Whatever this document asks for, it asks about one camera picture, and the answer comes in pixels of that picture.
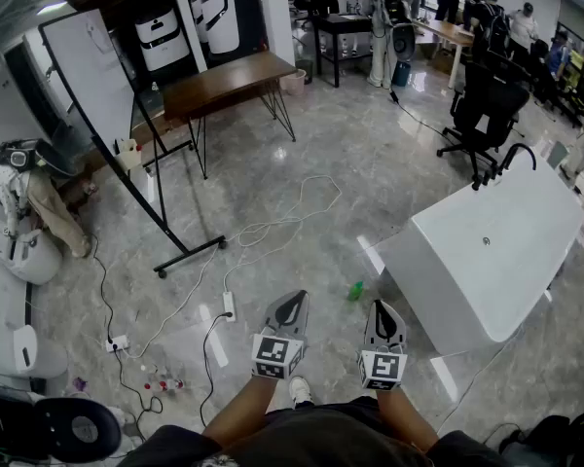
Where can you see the person's left forearm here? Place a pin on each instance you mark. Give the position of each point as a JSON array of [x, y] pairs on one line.
[[245, 411]]

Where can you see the white appliance with black band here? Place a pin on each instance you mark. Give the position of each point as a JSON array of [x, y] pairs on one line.
[[222, 20], [159, 37]]

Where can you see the brown wooden table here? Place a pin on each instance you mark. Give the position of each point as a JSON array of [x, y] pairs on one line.
[[224, 78]]

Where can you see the black bathtub faucet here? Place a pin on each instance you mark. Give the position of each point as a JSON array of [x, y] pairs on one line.
[[503, 158]]

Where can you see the person's black clothing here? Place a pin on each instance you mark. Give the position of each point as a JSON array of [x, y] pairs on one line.
[[321, 436]]

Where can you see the white toilet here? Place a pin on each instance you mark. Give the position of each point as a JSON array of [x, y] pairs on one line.
[[29, 256], [24, 355]]

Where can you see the black office chair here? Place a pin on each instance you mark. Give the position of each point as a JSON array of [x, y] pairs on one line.
[[489, 100]]

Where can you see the black backpack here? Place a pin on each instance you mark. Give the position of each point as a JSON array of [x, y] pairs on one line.
[[559, 438]]

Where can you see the white round fan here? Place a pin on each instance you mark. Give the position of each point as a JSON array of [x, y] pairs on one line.
[[403, 42]]

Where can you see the white power strip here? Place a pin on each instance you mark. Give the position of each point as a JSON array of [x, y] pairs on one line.
[[117, 343], [229, 304]]

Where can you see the small white box red dots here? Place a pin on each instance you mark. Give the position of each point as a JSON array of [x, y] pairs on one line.
[[126, 154]]

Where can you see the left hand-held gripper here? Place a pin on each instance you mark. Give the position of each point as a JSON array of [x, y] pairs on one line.
[[272, 353]]

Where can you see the clear bottles with red caps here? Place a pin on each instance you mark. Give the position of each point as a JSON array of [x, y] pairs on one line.
[[163, 380]]

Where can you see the light wooden desk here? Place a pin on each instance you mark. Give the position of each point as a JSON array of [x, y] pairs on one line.
[[448, 32]]

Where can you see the whiteboard on black stand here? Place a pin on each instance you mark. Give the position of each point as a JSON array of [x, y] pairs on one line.
[[90, 71]]

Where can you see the white bathtub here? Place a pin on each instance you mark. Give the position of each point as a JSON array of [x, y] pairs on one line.
[[486, 270]]

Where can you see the white shoe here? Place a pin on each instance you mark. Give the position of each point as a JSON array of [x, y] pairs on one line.
[[300, 391]]

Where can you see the black table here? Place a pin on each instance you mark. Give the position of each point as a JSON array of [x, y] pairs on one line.
[[343, 22]]

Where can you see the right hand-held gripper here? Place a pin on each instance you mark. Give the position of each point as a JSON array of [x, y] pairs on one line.
[[383, 370]]

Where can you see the person's right forearm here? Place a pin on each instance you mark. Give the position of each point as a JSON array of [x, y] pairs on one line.
[[406, 416]]

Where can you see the green plastic bottle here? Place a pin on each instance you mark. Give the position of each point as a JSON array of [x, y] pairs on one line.
[[355, 291]]

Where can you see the pink waste bin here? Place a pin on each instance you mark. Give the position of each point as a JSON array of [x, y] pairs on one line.
[[296, 83]]

